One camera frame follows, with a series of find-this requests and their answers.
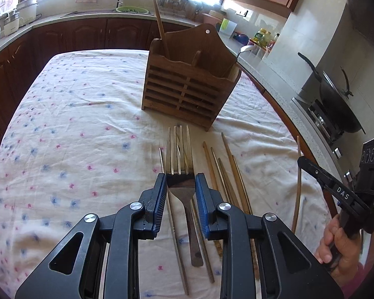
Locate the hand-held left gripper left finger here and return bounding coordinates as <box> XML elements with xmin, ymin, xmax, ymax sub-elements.
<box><xmin>15</xmin><ymin>173</ymin><xmax>169</xmax><ymax>299</ymax></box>

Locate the person's right forearm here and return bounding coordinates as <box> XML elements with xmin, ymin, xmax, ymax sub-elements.
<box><xmin>340</xmin><ymin>263</ymin><xmax>367</xmax><ymax>299</ymax></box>

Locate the person's right hand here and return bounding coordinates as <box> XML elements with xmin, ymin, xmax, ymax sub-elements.
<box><xmin>314</xmin><ymin>215</ymin><xmax>364</xmax><ymax>284</ymax></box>

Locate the curved dark chopstick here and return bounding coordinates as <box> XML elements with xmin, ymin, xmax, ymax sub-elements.
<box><xmin>291</xmin><ymin>136</ymin><xmax>302</xmax><ymax>235</ymax></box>

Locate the large white cooking pot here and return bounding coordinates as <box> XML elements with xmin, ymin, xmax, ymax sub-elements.
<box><xmin>17</xmin><ymin>0</ymin><xmax>38</xmax><ymax>25</ymax></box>

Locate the pink container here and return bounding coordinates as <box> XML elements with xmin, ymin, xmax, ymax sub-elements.
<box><xmin>202</xmin><ymin>10</ymin><xmax>226</xmax><ymax>27</ymax></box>

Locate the metal spoon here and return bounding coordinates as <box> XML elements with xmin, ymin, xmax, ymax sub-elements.
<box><xmin>234</xmin><ymin>45</ymin><xmax>256</xmax><ymax>69</ymax></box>

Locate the black wok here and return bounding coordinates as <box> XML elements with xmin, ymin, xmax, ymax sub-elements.
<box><xmin>297</xmin><ymin>52</ymin><xmax>367</xmax><ymax>135</ymax></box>

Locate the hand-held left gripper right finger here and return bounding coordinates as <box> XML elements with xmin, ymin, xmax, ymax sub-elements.
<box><xmin>195</xmin><ymin>173</ymin><xmax>345</xmax><ymax>299</ymax></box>

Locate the metal fork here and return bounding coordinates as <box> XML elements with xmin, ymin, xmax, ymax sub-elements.
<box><xmin>168</xmin><ymin>125</ymin><xmax>204</xmax><ymax>268</ymax></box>

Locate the green colander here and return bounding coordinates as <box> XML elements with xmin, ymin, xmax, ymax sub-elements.
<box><xmin>116</xmin><ymin>5</ymin><xmax>149</xmax><ymax>14</ymax></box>

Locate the green white cutting board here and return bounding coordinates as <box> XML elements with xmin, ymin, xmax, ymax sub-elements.
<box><xmin>220</xmin><ymin>18</ymin><xmax>238</xmax><ymax>36</ymax></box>

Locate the yellow oil bottle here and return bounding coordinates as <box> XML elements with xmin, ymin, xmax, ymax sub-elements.
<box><xmin>255</xmin><ymin>28</ymin><xmax>273</xmax><ymax>48</ymax></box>

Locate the wooden utensil holder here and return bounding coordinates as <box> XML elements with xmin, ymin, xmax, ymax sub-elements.
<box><xmin>142</xmin><ymin>25</ymin><xmax>242</xmax><ymax>132</ymax></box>

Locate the long wooden chopstick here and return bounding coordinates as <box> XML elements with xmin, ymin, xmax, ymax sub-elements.
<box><xmin>150</xmin><ymin>0</ymin><xmax>171</xmax><ymax>61</ymax></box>

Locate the gas stove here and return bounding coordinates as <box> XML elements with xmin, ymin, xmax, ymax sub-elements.
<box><xmin>291</xmin><ymin>96</ymin><xmax>346</xmax><ymax>145</ymax></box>

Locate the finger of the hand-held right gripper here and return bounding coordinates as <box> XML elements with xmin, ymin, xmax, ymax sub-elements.
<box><xmin>297</xmin><ymin>156</ymin><xmax>360</xmax><ymax>217</ymax></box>

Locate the floral white tablecloth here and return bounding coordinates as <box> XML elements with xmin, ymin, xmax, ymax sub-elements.
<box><xmin>0</xmin><ymin>49</ymin><xmax>334</xmax><ymax>299</ymax></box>

